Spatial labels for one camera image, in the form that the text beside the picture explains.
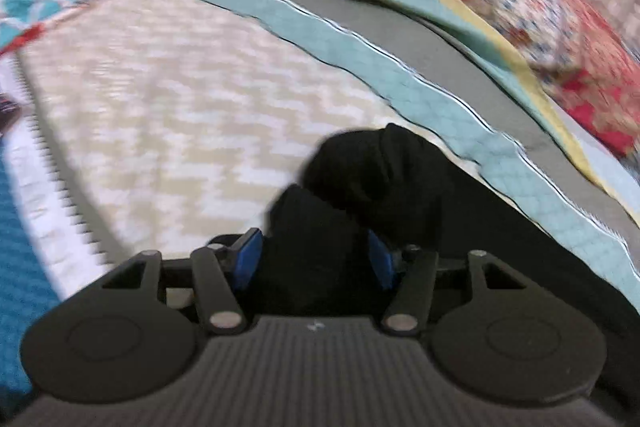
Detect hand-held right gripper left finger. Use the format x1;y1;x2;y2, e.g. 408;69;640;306
102;228;264;336

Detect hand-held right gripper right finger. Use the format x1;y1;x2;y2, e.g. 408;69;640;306
366;229;534;334

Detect black pants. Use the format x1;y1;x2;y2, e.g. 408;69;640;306
264;123;640;353

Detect patterned striped bed sheet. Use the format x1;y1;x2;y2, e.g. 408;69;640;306
0;0;640;400

